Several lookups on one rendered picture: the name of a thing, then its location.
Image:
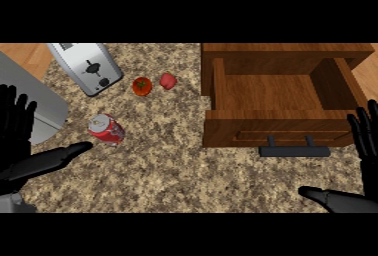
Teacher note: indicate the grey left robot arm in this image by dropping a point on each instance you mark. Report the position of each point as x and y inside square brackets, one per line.
[14, 204]

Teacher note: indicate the red tomato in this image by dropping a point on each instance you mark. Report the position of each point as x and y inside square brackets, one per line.
[142, 86]

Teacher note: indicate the grey appliance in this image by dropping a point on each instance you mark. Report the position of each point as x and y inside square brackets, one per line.
[30, 96]

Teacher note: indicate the brown wooden cabinet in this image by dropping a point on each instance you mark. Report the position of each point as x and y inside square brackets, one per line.
[285, 51]

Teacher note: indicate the red soda can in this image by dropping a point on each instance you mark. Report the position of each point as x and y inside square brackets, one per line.
[107, 130]

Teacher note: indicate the silver toaster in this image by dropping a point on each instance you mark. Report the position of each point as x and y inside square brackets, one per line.
[86, 66]

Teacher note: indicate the brown wooden drawer box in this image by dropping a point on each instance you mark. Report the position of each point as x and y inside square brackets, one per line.
[267, 91]

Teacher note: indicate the brown wooden drawer front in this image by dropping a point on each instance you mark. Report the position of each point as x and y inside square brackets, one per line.
[245, 126]

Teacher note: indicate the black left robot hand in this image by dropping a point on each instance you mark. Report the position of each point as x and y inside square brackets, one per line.
[16, 133]

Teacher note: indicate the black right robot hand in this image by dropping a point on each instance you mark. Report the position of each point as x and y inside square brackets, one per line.
[365, 133]

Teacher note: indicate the pink-red food piece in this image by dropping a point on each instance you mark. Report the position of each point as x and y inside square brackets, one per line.
[167, 81]

